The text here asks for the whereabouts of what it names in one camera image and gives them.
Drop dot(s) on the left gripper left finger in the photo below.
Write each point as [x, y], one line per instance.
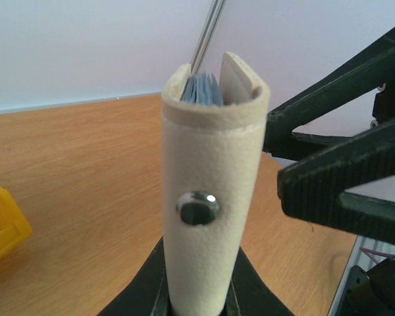
[147, 293]

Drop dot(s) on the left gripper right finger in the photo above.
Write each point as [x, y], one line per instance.
[248, 295]

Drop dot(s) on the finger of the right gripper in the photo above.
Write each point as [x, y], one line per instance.
[317, 188]
[356, 96]

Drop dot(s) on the yellow plastic bin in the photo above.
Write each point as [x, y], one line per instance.
[14, 227]

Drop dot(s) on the beige card holder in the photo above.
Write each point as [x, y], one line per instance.
[210, 160]

